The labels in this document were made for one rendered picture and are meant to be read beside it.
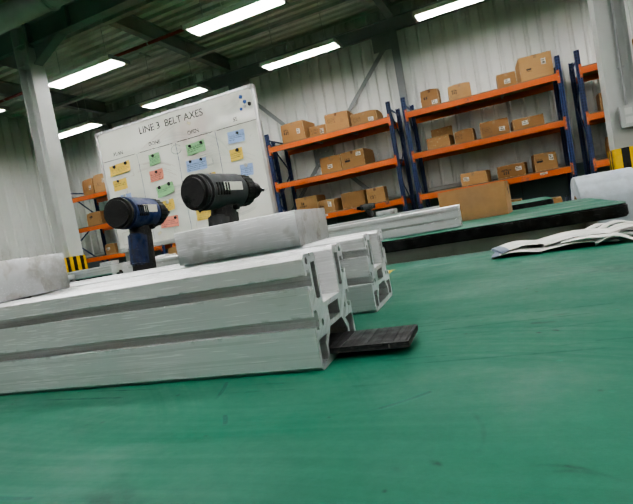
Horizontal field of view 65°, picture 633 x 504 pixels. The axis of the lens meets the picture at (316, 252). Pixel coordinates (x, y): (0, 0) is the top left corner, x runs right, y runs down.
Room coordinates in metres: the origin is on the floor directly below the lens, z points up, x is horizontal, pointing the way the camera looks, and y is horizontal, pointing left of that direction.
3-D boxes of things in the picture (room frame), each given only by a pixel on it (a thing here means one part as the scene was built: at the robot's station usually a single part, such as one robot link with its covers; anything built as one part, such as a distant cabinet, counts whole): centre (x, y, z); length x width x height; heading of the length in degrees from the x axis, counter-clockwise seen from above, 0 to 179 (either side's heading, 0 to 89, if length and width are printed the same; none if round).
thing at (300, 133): (10.71, -0.82, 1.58); 2.83 x 0.98 x 3.15; 67
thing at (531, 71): (9.56, -3.58, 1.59); 2.83 x 0.98 x 3.17; 67
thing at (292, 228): (0.63, 0.07, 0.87); 0.16 x 0.11 x 0.07; 71
